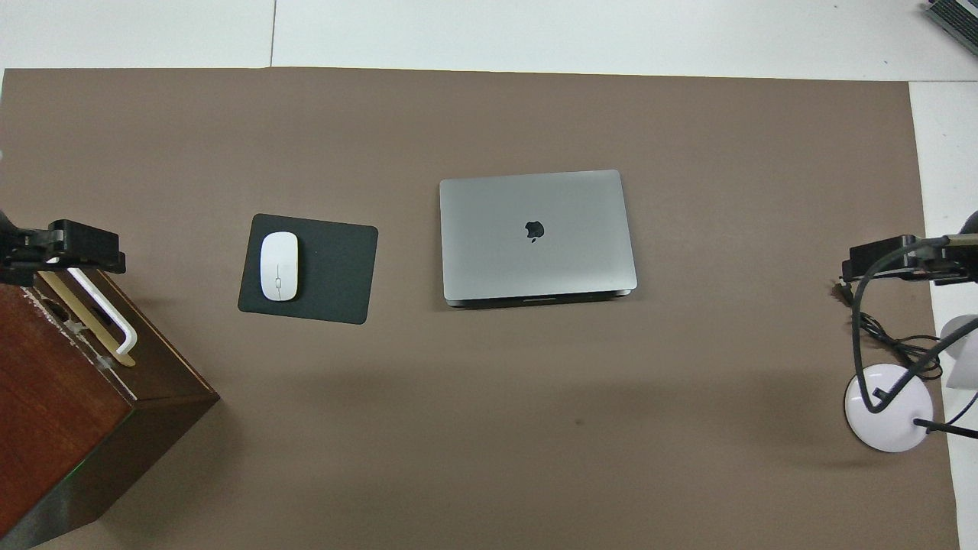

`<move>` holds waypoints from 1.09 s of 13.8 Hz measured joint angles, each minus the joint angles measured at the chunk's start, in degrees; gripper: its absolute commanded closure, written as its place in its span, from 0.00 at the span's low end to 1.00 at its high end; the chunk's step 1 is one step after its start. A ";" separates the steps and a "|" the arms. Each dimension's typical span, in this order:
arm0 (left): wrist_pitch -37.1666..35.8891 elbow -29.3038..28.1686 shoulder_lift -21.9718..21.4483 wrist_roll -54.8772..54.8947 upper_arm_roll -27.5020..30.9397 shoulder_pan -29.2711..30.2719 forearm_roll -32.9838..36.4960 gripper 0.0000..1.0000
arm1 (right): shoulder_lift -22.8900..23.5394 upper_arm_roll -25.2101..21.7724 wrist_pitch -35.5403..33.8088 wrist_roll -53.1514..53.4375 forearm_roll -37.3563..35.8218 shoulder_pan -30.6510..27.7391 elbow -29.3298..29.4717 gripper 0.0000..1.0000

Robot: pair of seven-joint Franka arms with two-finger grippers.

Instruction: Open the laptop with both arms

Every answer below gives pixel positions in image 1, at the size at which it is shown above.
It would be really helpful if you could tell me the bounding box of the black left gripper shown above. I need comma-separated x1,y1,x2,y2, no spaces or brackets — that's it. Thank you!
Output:
0,210,128,288

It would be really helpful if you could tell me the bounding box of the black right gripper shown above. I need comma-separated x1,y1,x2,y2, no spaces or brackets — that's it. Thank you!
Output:
842,210,978,287

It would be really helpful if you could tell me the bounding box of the grey Apple laptop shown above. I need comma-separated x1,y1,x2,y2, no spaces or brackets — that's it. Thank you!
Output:
439,170,638,309

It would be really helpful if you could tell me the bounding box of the dark brown wooden box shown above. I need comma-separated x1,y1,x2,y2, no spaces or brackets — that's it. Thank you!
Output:
0,260,221,549

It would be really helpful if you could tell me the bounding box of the white desk lamp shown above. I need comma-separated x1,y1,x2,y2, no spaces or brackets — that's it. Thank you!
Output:
844,313,978,453

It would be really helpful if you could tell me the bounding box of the white computer mouse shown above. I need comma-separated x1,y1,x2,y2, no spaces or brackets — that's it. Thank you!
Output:
260,231,300,302

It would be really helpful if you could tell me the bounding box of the black mouse pad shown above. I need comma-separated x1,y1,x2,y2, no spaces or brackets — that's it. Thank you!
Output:
238,213,379,325

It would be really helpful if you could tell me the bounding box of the grey ribbed device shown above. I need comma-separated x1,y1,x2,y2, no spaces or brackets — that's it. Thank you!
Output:
922,0,978,56

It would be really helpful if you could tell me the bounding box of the large brown table mat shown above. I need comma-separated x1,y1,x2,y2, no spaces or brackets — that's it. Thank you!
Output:
0,67,961,550

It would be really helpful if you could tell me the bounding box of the white box handle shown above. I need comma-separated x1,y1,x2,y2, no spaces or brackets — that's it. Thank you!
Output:
46,260,138,357

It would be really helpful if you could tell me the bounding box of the black lamp power cable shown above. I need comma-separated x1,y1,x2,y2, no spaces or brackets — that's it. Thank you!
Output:
831,280,978,432

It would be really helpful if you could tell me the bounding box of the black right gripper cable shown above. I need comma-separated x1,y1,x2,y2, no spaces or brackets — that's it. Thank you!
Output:
851,234,978,414

